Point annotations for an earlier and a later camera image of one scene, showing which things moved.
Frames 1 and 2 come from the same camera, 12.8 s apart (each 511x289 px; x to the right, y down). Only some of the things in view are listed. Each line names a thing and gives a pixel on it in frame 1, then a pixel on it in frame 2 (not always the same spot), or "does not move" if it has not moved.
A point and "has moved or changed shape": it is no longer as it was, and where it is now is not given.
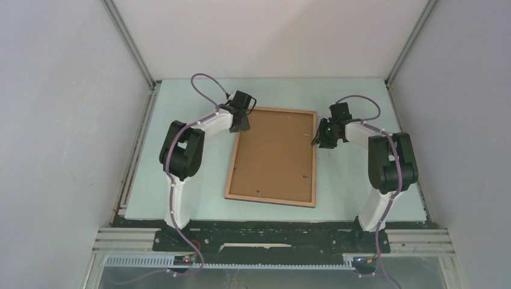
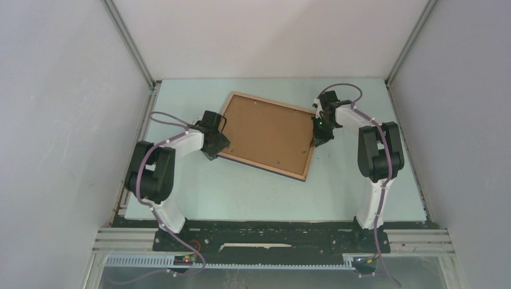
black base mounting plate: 303,239 does not move
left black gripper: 244,126 to 222,142
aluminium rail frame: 432,242 does not move
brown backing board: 275,158 has moved or changed shape
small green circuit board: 184,260 does not move
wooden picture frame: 274,161 has moved or changed shape
